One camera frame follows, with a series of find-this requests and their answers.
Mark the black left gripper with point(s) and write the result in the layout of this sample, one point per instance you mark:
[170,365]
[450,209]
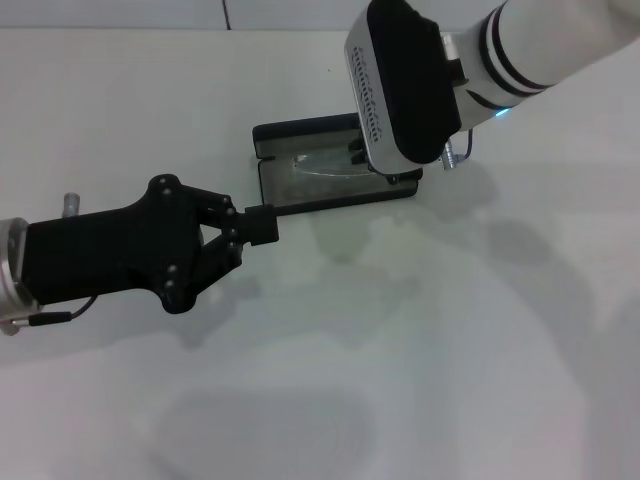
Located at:
[110,250]

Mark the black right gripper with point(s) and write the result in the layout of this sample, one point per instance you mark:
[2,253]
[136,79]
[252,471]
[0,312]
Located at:
[390,178]

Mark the clear white glasses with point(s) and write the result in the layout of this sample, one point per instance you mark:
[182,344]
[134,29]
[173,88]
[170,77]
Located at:
[325,167]

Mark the black glasses case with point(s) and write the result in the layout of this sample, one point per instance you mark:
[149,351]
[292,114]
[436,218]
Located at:
[320,192]

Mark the silver right wrist connector stud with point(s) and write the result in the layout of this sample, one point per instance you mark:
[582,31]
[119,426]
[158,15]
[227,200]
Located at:
[449,157]

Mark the silver wrist connector stud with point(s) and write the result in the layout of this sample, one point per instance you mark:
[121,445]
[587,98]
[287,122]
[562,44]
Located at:
[449,157]
[72,202]

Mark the silver left wrist connector stud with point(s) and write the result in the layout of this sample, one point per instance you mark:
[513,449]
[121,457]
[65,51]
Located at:
[72,202]

